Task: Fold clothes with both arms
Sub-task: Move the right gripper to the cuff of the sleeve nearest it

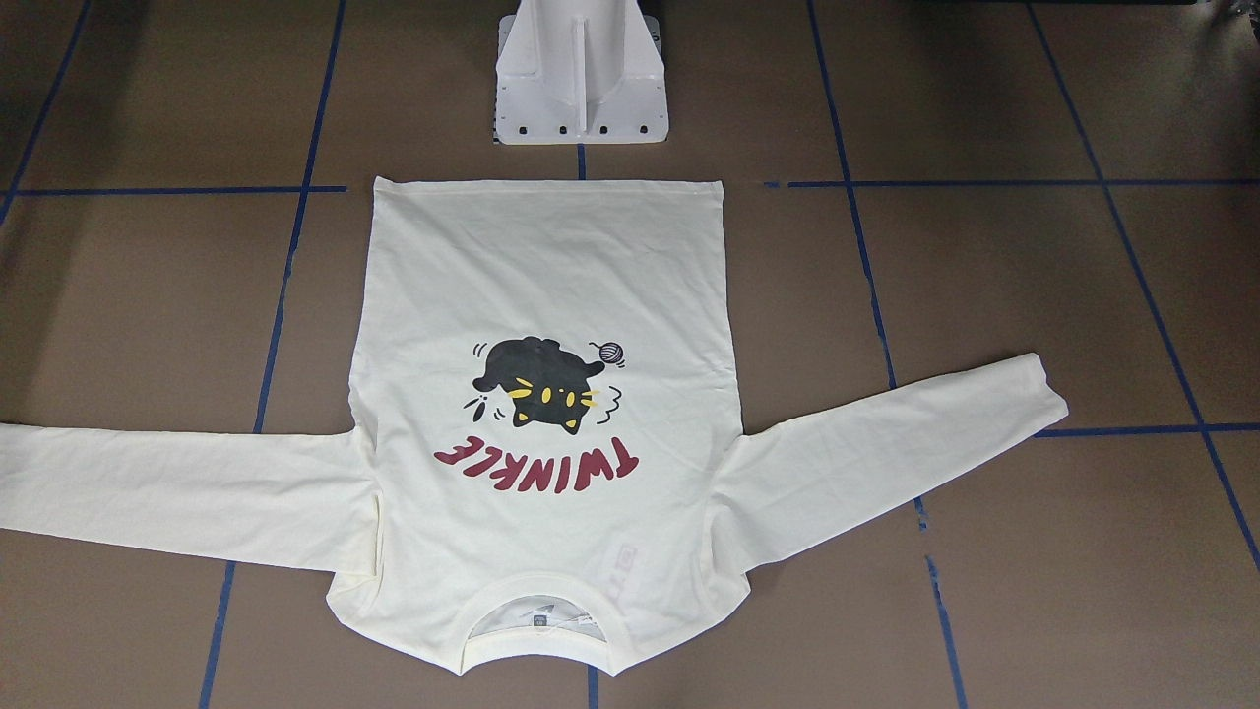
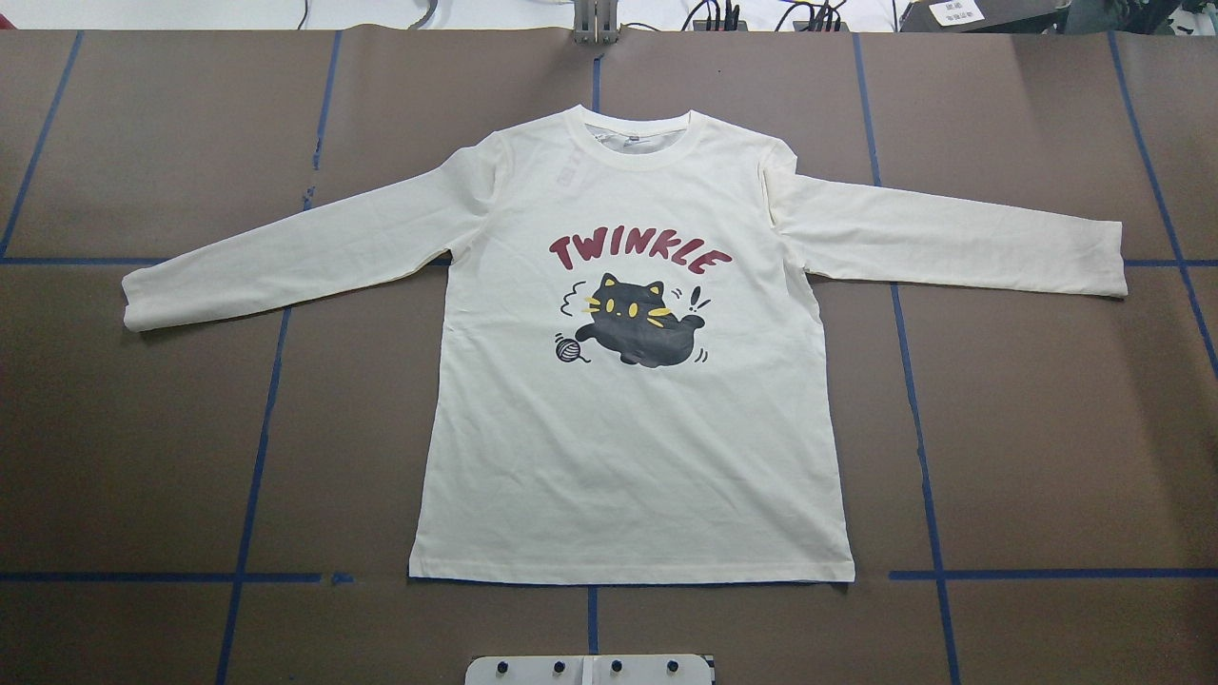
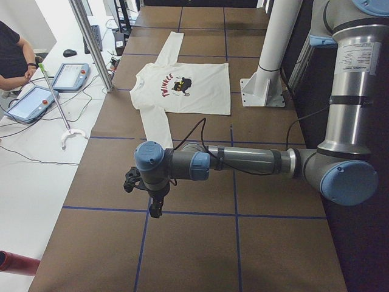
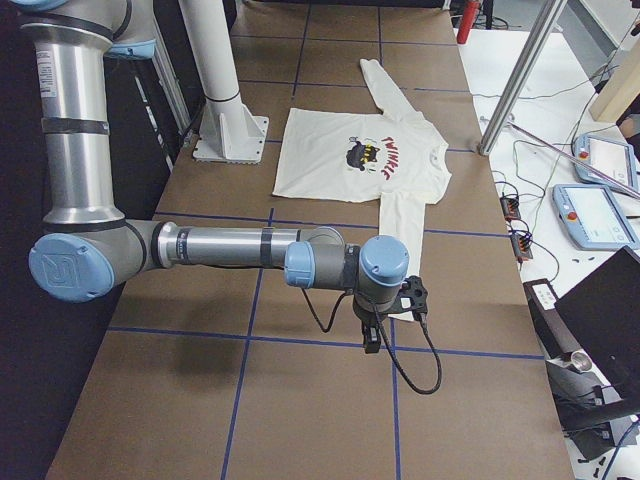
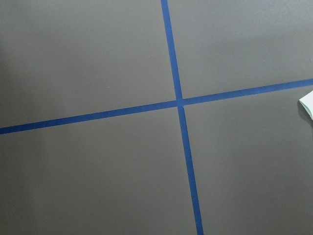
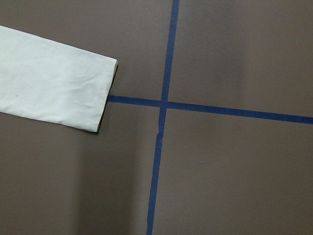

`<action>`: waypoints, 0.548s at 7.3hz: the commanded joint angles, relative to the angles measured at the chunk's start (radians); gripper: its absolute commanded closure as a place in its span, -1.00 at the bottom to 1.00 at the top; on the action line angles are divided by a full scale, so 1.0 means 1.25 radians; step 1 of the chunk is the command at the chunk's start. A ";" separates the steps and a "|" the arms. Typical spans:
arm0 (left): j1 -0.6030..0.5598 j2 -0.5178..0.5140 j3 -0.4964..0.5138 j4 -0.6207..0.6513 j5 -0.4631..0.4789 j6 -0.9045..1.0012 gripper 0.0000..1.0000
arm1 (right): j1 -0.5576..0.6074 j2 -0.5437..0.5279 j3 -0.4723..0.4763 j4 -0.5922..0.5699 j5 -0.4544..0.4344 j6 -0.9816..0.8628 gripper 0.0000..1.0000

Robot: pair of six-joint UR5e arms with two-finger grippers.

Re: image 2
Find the cream long-sleeve cat shirt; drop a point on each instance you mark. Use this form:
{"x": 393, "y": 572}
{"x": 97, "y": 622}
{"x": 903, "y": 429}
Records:
{"x": 633, "y": 371}

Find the black box with label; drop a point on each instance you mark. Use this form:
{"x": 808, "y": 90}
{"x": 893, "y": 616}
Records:
{"x": 1003, "y": 17}

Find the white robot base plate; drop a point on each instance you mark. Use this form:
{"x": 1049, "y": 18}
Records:
{"x": 593, "y": 669}

